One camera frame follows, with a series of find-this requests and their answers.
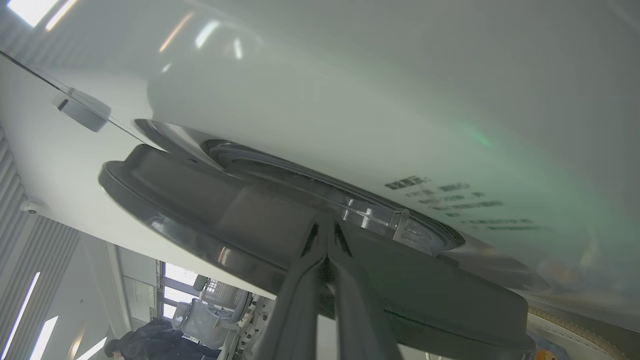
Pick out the dark grey washing machine door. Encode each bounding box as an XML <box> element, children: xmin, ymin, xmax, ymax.
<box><xmin>98</xmin><ymin>140</ymin><xmax>537</xmax><ymax>360</ymax></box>

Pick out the grey mesh office chair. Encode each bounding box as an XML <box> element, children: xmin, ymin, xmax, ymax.
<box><xmin>172</xmin><ymin>288</ymin><xmax>254</xmax><ymax>351</ymax></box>

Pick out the white front-load washing machine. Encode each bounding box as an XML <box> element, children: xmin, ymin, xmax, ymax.
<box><xmin>135</xmin><ymin>0</ymin><xmax>640</xmax><ymax>333</ymax></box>

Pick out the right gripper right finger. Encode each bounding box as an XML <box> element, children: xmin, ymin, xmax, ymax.
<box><xmin>327</xmin><ymin>220</ymin><xmax>404</xmax><ymax>360</ymax></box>

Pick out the cream perforated laundry basket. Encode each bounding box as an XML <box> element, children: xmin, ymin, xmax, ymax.
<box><xmin>525</xmin><ymin>306</ymin><xmax>632</xmax><ymax>360</ymax></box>

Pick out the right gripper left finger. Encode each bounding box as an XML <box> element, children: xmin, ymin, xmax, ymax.
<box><xmin>252</xmin><ymin>219</ymin><xmax>329</xmax><ymax>360</ymax></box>

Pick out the person in dark clothing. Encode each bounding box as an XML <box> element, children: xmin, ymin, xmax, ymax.
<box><xmin>104</xmin><ymin>318</ymin><xmax>222</xmax><ymax>360</ymax></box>

